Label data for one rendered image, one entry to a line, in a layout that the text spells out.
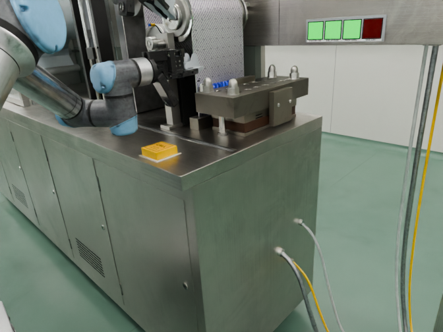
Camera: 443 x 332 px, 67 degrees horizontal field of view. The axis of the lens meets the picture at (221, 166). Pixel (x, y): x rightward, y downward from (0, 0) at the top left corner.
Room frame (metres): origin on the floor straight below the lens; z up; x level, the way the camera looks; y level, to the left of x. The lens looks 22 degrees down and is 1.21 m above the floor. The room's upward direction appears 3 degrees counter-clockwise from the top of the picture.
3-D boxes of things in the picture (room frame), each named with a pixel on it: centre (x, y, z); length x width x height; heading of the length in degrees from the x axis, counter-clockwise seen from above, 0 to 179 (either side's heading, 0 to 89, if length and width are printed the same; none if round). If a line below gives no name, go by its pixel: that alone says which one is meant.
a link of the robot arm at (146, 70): (0.97, 0.21, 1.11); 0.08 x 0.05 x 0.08; 45
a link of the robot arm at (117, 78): (0.91, 0.26, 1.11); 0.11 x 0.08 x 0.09; 135
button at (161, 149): (0.87, 0.17, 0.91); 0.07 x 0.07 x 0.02; 45
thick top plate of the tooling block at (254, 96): (1.13, -0.13, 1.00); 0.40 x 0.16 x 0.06; 135
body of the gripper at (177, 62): (1.02, 0.15, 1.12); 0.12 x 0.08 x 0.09; 135
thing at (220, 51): (1.19, -0.02, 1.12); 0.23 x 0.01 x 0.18; 135
